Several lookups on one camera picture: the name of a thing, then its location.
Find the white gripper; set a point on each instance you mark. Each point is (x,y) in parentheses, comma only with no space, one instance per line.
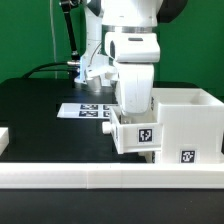
(135,82)

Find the white drawer box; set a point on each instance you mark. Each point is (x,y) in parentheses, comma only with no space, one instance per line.
(133,136)

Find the white drawer cabinet frame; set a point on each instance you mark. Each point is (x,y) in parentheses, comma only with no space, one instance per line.
(192,123)

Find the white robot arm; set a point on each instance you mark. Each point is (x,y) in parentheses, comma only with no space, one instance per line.
(122,47)

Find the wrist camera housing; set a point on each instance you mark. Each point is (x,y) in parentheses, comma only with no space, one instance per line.
(99,76)

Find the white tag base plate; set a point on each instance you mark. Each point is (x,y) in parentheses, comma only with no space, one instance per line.
(84,111)

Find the white left fence wall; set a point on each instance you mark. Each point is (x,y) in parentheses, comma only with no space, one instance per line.
(4,138)

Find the white fence wall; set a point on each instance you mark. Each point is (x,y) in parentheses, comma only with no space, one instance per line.
(4,138)
(112,176)

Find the white front fence wall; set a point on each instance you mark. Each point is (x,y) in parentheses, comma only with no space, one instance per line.
(112,176)

